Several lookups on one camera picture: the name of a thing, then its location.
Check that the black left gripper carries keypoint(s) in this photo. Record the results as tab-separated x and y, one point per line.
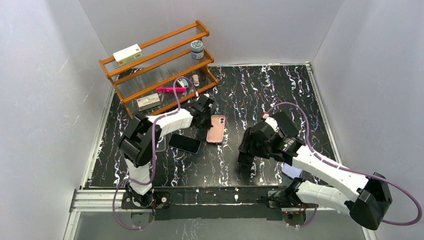
205	108

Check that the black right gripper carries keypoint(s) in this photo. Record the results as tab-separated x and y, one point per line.
247	145

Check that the dark purple-edged smartphone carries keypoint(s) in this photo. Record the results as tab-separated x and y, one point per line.
245	159

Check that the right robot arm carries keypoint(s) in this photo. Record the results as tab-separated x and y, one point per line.
365	199

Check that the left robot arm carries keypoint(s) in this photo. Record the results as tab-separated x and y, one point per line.
140	139

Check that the small pink eraser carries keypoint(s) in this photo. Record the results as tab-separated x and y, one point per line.
195	79

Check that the teal white stapler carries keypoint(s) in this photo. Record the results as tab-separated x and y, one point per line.
182	83

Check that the dark teal smartphone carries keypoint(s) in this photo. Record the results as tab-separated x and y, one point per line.
184	143

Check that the pink flat tool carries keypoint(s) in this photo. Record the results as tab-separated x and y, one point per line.
171	89

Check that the grey box red label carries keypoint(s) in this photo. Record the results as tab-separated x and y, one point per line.
149	101

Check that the orange wooden shelf rack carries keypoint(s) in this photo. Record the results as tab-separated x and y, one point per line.
163	59

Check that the blue white round jar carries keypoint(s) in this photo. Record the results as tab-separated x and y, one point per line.
197	49

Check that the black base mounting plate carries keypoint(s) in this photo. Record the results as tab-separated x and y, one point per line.
274	207

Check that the white box red label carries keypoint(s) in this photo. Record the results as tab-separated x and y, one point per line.
128	55

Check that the aluminium front rail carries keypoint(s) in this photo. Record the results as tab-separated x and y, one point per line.
96	200

